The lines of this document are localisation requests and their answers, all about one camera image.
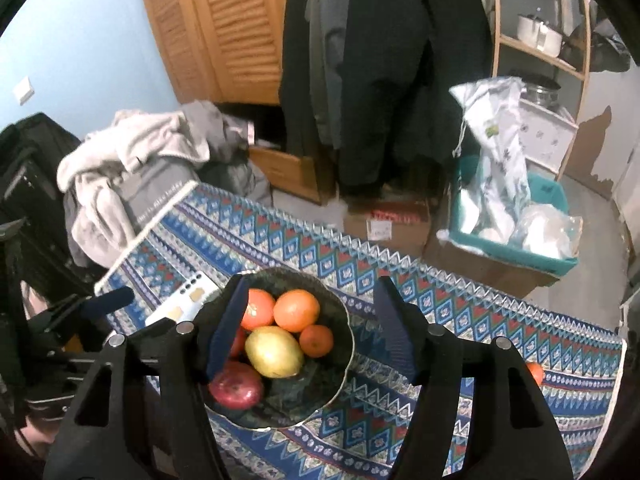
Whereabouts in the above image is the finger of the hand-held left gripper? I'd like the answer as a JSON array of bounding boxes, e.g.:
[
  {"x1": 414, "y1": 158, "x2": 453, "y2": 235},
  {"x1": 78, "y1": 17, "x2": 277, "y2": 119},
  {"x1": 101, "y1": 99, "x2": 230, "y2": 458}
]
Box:
[{"x1": 30, "y1": 286, "x2": 136, "y2": 350}]

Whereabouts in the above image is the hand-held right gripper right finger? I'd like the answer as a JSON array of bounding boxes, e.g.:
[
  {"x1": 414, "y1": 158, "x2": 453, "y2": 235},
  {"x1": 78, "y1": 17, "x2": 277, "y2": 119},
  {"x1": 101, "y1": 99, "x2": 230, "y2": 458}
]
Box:
[{"x1": 372, "y1": 275, "x2": 576, "y2": 480}]

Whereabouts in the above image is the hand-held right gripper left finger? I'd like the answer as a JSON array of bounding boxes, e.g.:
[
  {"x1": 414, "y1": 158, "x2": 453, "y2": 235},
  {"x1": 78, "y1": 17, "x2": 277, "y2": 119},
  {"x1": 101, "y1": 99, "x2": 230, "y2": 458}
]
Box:
[{"x1": 42, "y1": 276, "x2": 251, "y2": 480}]

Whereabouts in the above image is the reddish orange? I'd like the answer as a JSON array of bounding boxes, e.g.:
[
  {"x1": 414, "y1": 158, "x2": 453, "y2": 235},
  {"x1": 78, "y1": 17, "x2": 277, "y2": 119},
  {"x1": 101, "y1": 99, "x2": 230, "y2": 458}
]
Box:
[{"x1": 241, "y1": 288, "x2": 277, "y2": 332}]

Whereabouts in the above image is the yellow lemon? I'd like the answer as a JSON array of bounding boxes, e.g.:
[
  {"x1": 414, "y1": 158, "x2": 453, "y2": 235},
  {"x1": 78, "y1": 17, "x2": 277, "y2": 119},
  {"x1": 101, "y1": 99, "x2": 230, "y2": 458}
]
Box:
[{"x1": 245, "y1": 325, "x2": 305, "y2": 379}]

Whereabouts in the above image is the large red apple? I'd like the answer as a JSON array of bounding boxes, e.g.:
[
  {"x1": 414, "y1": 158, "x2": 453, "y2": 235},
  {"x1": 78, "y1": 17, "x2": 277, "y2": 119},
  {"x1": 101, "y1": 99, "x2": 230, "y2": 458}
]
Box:
[{"x1": 208, "y1": 360, "x2": 264, "y2": 410}]

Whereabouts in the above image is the round orange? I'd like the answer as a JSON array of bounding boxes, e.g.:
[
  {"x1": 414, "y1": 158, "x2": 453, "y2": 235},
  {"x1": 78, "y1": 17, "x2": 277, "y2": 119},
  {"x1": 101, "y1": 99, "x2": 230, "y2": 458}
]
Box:
[{"x1": 273, "y1": 289, "x2": 321, "y2": 333}]

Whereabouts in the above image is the small mandarin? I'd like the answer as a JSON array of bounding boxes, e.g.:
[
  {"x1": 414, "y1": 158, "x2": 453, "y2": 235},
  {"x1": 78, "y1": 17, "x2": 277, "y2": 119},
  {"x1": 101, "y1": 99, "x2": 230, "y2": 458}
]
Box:
[{"x1": 299, "y1": 324, "x2": 334, "y2": 359}]

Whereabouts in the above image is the dark green bowl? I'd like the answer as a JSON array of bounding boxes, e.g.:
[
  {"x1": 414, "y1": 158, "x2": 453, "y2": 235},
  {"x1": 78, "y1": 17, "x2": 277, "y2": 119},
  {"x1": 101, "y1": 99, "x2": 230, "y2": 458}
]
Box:
[{"x1": 192, "y1": 266, "x2": 357, "y2": 431}]

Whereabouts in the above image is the person's left forearm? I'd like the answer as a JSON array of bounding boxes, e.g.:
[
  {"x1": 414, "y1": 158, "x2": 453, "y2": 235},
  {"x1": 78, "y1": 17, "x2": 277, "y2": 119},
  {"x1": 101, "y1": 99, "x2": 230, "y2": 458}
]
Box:
[{"x1": 15, "y1": 417, "x2": 58, "y2": 461}]

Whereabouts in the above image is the white smartphone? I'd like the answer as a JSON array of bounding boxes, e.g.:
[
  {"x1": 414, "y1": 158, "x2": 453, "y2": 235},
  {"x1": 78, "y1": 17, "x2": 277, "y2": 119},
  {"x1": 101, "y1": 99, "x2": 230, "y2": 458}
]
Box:
[{"x1": 144, "y1": 271, "x2": 221, "y2": 328}]

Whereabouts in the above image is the blue patterned tablecloth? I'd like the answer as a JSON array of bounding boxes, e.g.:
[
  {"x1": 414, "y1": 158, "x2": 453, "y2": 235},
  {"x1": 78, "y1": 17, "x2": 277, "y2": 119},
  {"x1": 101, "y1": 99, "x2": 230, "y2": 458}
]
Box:
[{"x1": 94, "y1": 182, "x2": 628, "y2": 480}]

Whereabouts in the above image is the plain cardboard box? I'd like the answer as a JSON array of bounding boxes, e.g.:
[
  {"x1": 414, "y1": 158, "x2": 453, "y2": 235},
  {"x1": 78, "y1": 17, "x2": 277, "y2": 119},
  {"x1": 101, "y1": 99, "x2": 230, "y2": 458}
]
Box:
[{"x1": 425, "y1": 230, "x2": 563, "y2": 298}]

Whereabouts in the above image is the cardboard box with label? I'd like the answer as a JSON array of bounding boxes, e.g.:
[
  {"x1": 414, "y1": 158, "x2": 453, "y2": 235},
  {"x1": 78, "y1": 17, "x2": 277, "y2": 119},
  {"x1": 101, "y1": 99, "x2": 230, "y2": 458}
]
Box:
[{"x1": 345, "y1": 195, "x2": 433, "y2": 256}]

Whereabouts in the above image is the grey printed garment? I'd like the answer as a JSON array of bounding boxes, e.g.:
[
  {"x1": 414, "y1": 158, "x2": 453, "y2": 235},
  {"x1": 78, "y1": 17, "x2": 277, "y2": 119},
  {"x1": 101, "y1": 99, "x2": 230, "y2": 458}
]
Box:
[{"x1": 122, "y1": 157, "x2": 201, "y2": 241}]

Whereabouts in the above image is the pile of grey white clothes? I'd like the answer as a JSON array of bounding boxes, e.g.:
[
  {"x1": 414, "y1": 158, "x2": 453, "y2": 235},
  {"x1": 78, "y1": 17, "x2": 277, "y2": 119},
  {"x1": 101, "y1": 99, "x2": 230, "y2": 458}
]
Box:
[{"x1": 56, "y1": 109, "x2": 213, "y2": 268}]

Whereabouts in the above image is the black suitcase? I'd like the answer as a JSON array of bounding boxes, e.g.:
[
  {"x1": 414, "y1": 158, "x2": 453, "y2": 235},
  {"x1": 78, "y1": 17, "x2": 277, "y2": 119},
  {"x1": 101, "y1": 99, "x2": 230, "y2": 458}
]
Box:
[{"x1": 0, "y1": 112, "x2": 108, "y2": 286}]

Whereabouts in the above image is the clear plastic bag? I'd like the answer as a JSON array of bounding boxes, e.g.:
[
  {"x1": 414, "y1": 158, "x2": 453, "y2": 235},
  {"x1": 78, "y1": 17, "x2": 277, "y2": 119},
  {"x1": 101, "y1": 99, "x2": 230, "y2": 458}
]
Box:
[{"x1": 510, "y1": 202, "x2": 585, "y2": 261}]

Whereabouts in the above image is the floral plastic bag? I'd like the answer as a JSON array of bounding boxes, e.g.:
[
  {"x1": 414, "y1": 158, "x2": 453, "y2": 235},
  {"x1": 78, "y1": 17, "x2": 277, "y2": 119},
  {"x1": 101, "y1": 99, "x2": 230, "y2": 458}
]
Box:
[{"x1": 449, "y1": 76, "x2": 533, "y2": 241}]

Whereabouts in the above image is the dark grey jacket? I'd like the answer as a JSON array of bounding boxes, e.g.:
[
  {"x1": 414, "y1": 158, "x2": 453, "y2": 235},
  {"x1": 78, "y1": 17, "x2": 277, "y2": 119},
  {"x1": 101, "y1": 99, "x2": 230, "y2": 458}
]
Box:
[{"x1": 182, "y1": 101, "x2": 273, "y2": 206}]

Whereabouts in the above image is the teal plastic bin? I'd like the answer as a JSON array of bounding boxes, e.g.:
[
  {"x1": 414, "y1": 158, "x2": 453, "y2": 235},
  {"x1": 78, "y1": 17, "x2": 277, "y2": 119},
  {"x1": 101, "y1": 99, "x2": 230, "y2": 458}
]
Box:
[{"x1": 447, "y1": 155, "x2": 581, "y2": 276}]

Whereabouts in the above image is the dark hanging parka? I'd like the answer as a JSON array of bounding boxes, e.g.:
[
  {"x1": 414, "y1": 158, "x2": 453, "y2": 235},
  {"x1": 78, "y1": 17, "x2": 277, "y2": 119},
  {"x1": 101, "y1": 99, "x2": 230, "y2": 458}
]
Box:
[{"x1": 340, "y1": 0, "x2": 493, "y2": 198}]

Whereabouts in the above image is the white printed storage box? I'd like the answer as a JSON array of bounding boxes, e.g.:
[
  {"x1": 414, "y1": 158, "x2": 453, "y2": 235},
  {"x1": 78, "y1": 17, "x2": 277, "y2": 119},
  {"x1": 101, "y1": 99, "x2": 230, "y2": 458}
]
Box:
[{"x1": 517, "y1": 97, "x2": 580, "y2": 171}]

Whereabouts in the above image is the steel pot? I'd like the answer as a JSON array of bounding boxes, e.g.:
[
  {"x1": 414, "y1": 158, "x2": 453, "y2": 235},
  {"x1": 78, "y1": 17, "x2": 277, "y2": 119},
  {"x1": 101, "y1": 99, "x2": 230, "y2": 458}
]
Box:
[{"x1": 522, "y1": 80, "x2": 561, "y2": 108}]

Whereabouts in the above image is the grey hanging jacket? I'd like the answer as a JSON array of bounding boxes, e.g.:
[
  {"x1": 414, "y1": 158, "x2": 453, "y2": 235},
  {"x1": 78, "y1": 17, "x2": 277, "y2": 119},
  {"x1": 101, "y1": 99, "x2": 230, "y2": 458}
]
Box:
[{"x1": 306, "y1": 0, "x2": 353, "y2": 151}]

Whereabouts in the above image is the black hanging coat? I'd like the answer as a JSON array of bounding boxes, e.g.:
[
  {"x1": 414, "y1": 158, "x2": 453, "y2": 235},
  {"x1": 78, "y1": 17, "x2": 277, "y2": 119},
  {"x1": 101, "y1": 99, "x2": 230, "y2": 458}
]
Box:
[{"x1": 279, "y1": 0, "x2": 346, "y2": 171}]

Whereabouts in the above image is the wooden louvered wardrobe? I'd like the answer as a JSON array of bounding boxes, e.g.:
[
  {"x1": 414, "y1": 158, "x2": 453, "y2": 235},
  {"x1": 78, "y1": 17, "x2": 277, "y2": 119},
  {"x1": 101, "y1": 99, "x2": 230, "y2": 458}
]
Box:
[{"x1": 134, "y1": 0, "x2": 333, "y2": 206}]

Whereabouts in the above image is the wooden shelf rack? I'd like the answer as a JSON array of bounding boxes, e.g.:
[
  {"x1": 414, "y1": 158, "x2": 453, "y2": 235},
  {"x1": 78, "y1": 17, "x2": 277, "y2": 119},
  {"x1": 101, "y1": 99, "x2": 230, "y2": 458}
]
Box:
[{"x1": 487, "y1": 0, "x2": 598, "y2": 181}]

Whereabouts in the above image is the white cooking pot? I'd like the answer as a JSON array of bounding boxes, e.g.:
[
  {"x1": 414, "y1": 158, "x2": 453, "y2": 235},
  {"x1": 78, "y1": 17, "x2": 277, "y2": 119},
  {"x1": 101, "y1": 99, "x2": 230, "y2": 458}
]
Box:
[{"x1": 516, "y1": 7, "x2": 565, "y2": 58}]

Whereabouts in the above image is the white wall switch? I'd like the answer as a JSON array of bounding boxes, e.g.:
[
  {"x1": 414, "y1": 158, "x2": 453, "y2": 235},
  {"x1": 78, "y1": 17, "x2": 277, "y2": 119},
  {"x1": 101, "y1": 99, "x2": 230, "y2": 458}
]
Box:
[{"x1": 12, "y1": 77, "x2": 35, "y2": 106}]

